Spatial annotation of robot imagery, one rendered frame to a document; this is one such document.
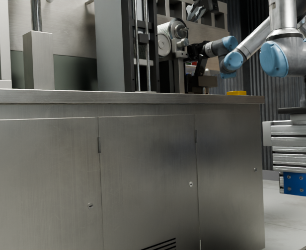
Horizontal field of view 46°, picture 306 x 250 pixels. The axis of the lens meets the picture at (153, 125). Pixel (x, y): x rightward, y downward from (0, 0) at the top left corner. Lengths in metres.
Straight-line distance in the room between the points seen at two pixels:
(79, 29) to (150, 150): 0.85
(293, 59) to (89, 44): 1.10
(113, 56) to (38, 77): 0.41
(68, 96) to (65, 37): 0.79
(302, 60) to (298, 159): 0.34
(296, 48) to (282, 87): 3.39
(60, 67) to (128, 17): 0.49
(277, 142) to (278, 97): 3.30
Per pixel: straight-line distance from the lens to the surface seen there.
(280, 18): 1.30
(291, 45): 1.26
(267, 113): 4.73
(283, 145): 1.36
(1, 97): 1.08
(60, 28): 1.91
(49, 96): 1.13
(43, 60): 1.54
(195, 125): 1.57
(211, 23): 2.73
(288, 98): 4.61
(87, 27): 2.00
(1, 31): 1.18
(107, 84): 1.79
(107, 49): 1.80
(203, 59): 1.87
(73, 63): 1.91
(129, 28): 1.55
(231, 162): 1.77
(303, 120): 1.33
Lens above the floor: 0.79
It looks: 1 degrees down
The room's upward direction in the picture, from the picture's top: 2 degrees counter-clockwise
